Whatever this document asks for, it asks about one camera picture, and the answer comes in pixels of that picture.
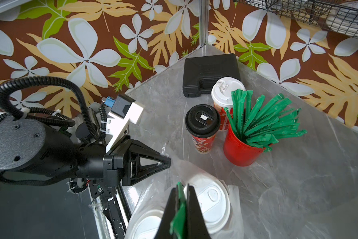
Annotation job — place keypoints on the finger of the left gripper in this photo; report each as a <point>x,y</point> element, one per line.
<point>142,162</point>

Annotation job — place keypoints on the red cup white lid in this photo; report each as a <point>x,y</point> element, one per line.
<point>221,95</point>
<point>214,201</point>
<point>147,225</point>

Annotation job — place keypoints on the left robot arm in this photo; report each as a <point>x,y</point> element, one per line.
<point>36,150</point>

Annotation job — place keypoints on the black plastic tool case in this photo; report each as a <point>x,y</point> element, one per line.
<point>201,73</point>

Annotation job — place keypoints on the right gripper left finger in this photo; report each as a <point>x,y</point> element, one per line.
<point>172,206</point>

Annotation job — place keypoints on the green straw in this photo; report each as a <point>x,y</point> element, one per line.
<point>178,224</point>

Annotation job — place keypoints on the green wrapped straws bundle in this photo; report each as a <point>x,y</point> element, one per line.
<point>260,124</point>

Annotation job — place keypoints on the clear plastic carrier bag front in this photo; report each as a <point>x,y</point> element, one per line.
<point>153,193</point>

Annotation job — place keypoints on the red cup white lid front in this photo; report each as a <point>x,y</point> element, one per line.
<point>147,225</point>

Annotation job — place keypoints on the red cup black lid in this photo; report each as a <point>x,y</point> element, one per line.
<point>202,122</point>

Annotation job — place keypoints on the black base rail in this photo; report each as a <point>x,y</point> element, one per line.
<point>110,208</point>

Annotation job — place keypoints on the red plastic straw cup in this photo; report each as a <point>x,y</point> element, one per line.
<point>239,153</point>

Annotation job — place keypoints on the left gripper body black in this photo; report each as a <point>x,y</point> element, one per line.
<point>120,164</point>

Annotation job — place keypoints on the black wire basket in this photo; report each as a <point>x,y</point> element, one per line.
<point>336,16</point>

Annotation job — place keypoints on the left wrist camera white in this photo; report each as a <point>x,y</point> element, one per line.
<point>123,110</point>

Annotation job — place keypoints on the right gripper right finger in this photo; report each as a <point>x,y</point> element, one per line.
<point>195,224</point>

